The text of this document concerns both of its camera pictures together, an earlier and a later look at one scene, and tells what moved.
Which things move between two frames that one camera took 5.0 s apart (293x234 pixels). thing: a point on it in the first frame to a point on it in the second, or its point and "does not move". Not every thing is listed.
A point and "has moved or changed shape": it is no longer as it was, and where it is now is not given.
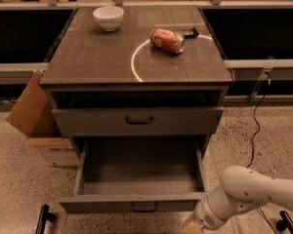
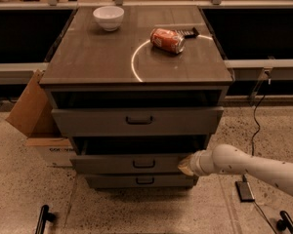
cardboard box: (35, 115) does not move
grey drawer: (136, 175) has moved or changed shape
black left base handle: (44, 216) does not move
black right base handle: (286, 223) does not move
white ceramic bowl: (109, 18) does not move
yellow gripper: (205, 216) to (194, 163)
